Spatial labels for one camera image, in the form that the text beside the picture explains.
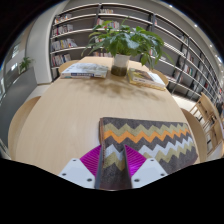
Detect zigzag striped grey towel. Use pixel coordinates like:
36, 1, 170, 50
98, 116, 199, 191

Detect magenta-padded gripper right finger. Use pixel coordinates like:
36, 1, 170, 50
123, 143, 169, 190

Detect green potted plant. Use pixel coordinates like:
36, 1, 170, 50
81, 19, 174, 77

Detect ceiling spotlights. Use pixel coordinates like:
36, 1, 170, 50
168, 2, 223, 64

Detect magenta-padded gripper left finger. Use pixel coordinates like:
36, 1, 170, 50
58, 143, 104, 190

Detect small green plant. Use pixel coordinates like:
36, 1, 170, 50
18, 56, 36, 74

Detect wooden slatted chair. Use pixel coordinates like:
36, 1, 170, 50
199, 113, 224, 158

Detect grey bookshelf unit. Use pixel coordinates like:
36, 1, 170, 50
49, 2, 224, 101

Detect yellow book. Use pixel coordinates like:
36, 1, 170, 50
127, 67, 167, 92

